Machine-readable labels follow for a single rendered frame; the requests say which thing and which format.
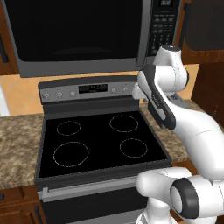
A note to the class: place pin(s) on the grey and black cooker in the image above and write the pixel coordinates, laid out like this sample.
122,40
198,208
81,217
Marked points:
96,140

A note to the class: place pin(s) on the black oven door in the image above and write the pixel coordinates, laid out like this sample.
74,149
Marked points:
93,208

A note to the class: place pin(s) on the white appliance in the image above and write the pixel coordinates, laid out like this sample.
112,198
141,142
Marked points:
4,102

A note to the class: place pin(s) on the grey microwave oven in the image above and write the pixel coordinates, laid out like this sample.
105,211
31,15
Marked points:
78,32

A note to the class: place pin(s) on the brown wooden drawer front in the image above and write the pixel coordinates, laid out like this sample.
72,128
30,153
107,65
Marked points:
17,196

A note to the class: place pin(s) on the grey cooker knob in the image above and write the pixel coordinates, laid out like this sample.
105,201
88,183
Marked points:
59,94
46,95
73,93
113,90
125,89

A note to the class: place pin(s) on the brown wooden wall cupboard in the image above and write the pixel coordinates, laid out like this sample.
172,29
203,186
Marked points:
5,68

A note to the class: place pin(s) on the dark-fronted wall cupboard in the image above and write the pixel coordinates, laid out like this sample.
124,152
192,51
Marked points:
205,26

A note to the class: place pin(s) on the brown wooden cupboard door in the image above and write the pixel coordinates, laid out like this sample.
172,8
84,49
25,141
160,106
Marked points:
17,215

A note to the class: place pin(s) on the grey box-shaped appliance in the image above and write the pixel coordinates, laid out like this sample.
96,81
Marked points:
178,99

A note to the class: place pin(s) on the brown wooden tall cupboard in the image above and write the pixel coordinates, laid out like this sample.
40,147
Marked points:
210,87

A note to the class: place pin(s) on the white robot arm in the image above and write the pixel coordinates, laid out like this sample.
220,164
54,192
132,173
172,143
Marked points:
201,137

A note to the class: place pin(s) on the black glass hob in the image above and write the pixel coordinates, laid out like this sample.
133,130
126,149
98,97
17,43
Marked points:
102,143

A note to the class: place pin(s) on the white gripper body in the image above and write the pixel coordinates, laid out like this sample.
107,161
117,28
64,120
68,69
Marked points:
137,91

